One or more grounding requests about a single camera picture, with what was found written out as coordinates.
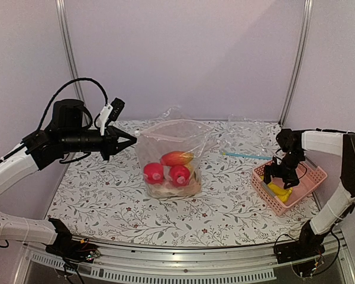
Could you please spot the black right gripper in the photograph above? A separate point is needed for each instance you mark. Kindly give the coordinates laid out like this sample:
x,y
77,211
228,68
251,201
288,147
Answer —
x,y
292,179

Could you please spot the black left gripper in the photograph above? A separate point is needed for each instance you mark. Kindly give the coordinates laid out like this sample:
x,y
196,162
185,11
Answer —
x,y
111,147

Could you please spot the yellow toy banana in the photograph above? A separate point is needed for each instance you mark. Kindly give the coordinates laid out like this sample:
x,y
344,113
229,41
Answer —
x,y
282,194

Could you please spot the clear zip top bag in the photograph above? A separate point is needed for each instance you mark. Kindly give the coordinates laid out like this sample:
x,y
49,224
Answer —
x,y
174,135

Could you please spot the orange toy fruit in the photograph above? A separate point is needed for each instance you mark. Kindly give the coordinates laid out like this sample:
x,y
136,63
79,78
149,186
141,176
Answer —
x,y
175,158

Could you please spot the white toy cauliflower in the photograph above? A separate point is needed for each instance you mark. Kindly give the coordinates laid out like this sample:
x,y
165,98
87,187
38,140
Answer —
x,y
167,190

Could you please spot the red toy apple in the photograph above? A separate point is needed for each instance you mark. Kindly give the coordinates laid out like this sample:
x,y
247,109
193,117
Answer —
x,y
179,175

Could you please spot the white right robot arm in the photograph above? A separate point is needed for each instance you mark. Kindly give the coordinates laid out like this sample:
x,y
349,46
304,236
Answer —
x,y
338,150

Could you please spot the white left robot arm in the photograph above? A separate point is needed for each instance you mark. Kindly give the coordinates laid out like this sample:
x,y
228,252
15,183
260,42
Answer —
x,y
14,168

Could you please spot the crumpled clear bag right back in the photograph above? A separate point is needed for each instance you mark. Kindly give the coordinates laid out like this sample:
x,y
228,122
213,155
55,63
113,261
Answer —
x,y
246,136

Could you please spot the clear bag at back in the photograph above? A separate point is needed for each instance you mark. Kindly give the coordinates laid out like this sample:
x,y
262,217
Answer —
x,y
173,113

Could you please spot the pink plastic basket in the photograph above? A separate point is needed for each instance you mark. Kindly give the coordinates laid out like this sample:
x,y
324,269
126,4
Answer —
x,y
309,181

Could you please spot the floral tablecloth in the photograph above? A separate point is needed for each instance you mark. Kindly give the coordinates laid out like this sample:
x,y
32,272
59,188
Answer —
x,y
109,201

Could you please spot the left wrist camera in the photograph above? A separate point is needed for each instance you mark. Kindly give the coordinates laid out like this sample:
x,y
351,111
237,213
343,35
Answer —
x,y
110,112

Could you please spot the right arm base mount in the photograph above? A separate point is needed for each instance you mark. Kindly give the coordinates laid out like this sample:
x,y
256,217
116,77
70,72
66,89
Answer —
x,y
301,248

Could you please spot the aluminium front rail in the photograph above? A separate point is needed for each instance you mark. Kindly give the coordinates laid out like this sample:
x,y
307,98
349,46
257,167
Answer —
x,y
138,263

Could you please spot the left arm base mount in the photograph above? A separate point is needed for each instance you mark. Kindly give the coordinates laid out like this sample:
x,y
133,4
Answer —
x,y
72,250

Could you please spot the right aluminium post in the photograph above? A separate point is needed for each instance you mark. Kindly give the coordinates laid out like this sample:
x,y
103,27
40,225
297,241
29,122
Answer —
x,y
300,51

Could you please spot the aluminium post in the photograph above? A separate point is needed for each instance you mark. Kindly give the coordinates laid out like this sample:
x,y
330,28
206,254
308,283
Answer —
x,y
300,51
66,38

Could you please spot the left aluminium post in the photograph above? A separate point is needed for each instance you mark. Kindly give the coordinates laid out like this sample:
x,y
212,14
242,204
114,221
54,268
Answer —
x,y
66,38

